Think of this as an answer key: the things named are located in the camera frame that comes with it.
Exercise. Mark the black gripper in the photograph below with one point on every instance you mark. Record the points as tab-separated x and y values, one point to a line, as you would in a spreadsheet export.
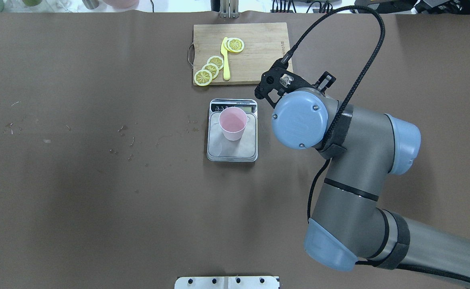
325	80

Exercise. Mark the pink plastic cup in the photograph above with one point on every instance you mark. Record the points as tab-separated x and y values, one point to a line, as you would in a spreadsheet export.
233	121

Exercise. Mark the glass sauce bottle metal spout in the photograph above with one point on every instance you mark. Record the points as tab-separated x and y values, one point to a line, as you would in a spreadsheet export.
286	80

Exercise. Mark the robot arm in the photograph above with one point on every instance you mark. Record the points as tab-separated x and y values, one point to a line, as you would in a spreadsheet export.
346	228

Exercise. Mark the digital kitchen scale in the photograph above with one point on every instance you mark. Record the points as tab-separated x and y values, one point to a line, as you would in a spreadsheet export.
221	149

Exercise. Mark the lemon slice top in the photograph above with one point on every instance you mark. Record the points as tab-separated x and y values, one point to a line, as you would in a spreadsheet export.
234	45

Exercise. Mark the yellow plastic knife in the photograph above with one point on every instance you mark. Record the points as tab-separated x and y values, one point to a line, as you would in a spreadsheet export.
224	53

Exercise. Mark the lemon slice front pair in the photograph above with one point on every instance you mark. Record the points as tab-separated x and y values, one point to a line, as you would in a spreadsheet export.
203	77

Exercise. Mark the aluminium frame post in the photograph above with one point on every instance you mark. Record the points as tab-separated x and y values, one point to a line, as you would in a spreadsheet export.
229	9

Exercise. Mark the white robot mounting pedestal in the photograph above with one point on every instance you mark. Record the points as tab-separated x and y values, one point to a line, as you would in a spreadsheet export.
228	282

